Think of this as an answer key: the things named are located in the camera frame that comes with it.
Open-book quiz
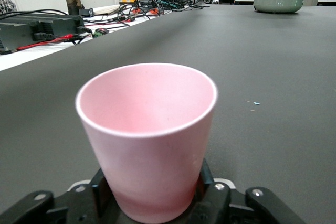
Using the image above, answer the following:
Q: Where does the pink plastic cup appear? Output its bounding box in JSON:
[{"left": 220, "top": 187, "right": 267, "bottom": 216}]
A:
[{"left": 75, "top": 62, "right": 218, "bottom": 223}]

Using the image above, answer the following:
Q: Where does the green terminal connector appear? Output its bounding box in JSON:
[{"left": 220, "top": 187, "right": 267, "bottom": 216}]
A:
[{"left": 91, "top": 27, "right": 110, "bottom": 39}]

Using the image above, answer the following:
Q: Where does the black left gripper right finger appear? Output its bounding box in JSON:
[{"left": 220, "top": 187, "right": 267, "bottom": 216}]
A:
[{"left": 170, "top": 158, "right": 307, "bottom": 224}]

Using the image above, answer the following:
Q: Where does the tangle of black cables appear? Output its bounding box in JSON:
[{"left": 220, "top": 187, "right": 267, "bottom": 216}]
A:
[{"left": 115, "top": 0, "right": 211, "bottom": 23}]

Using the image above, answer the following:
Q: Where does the dark grey table mat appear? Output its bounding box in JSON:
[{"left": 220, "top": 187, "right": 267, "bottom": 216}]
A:
[{"left": 0, "top": 4, "right": 336, "bottom": 224}]

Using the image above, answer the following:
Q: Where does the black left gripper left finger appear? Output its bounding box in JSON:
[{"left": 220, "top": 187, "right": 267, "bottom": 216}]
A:
[{"left": 0, "top": 167, "right": 134, "bottom": 224}]

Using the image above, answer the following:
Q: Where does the grey power supply box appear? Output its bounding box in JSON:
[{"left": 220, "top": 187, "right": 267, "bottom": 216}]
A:
[{"left": 0, "top": 15, "right": 85, "bottom": 53}]

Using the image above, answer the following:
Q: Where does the red wire with clips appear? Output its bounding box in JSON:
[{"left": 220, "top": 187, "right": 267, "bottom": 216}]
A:
[{"left": 16, "top": 34, "right": 75, "bottom": 51}]

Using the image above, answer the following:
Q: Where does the small black adapter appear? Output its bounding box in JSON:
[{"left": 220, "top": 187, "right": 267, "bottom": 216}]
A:
[{"left": 78, "top": 7, "right": 95, "bottom": 18}]

